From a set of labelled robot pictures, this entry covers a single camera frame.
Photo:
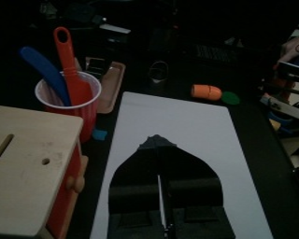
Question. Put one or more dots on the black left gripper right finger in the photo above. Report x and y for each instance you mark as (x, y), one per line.
(194, 193)

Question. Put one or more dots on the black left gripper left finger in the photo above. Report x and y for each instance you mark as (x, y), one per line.
(134, 193)

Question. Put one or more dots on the red toy knife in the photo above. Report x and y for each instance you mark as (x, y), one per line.
(67, 56)

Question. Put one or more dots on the blue toy knife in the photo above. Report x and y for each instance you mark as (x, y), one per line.
(44, 68)

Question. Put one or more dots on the white cutting board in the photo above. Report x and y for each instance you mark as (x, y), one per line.
(177, 118)

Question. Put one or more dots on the brown wooden tray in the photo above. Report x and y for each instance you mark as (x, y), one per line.
(112, 90)

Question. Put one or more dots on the red plastic cup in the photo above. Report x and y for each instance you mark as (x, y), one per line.
(87, 119)

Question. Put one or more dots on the wooden box with red drawer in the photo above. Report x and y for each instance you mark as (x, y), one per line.
(27, 155)

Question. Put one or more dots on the green toy food piece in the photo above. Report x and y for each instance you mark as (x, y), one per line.
(231, 98)

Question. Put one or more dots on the orange toy food piece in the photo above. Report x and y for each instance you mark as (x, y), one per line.
(206, 92)

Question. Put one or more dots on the grey metal bracket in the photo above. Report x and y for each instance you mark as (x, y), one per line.
(284, 107)

